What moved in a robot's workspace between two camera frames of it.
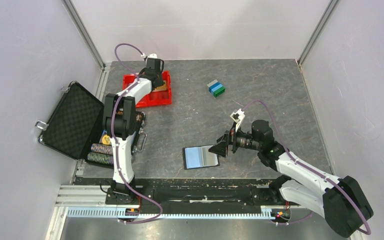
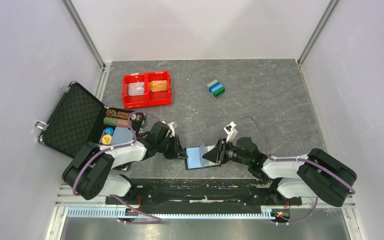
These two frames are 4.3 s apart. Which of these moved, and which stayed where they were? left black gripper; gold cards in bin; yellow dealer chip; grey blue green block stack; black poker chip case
Moved: left black gripper
Stayed: grey blue green block stack; yellow dealer chip; black poker chip case; gold cards in bin
